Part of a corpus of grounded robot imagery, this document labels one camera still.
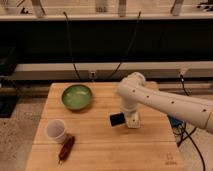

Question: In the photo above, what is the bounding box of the black eraser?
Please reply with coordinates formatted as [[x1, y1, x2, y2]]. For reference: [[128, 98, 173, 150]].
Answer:
[[110, 113, 125, 126]]

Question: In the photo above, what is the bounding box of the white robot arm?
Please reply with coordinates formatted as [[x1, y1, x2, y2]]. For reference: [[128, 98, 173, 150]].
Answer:
[[116, 72, 213, 134]]

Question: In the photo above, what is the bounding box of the blue box on floor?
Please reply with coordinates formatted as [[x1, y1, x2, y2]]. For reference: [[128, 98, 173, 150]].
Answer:
[[168, 116, 182, 127]]

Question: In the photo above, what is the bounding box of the green bowl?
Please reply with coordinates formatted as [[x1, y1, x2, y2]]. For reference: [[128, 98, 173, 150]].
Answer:
[[61, 84, 93, 110]]

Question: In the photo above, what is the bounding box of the brown sausage toy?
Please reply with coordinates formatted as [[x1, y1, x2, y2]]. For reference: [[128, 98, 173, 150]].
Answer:
[[58, 136, 75, 163]]

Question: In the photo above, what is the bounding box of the clear plastic cup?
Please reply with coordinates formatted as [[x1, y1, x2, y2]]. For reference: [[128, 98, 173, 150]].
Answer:
[[45, 119, 67, 143]]

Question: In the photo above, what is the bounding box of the black bin at left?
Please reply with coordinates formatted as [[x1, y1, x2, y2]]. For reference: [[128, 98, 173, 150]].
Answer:
[[0, 46, 18, 118]]

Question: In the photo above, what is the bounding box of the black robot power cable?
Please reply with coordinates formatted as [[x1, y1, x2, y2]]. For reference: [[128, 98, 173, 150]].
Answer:
[[172, 73, 208, 171]]

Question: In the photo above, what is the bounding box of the white wall outlet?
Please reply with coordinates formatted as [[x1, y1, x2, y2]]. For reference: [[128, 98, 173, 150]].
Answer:
[[88, 70, 96, 78]]

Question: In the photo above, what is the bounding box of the right black hanging cable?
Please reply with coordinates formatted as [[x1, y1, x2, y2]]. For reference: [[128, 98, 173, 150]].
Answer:
[[105, 10, 142, 81]]

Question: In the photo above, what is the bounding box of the black hanging cable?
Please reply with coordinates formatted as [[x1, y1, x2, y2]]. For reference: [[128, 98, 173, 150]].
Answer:
[[105, 10, 142, 81], [62, 11, 82, 81]]

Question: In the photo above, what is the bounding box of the left black hanging cable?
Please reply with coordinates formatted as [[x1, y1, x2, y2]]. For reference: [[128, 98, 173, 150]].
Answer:
[[62, 11, 82, 81]]

